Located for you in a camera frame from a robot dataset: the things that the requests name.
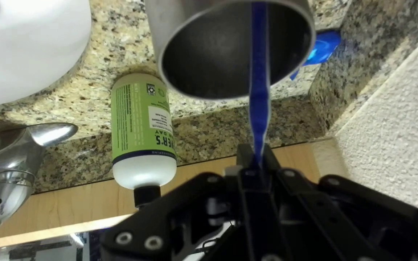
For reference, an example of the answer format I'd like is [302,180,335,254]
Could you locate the silver metal cup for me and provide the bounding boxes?
[144,0,316,100]

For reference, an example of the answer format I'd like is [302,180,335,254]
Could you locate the chrome sink faucet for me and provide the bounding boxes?
[0,122,78,227]

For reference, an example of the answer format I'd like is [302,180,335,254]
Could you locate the green soap pump bottle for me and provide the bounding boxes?
[110,73,177,208]

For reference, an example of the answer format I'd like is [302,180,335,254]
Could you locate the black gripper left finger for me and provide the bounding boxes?
[237,144,258,177]

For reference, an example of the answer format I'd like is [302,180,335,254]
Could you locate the blue toothbrush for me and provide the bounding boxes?
[250,2,270,164]

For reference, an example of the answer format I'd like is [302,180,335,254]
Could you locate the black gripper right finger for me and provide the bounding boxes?
[263,145,282,179]

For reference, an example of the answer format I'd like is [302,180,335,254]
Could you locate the white oval sink basin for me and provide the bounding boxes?
[0,0,91,105]

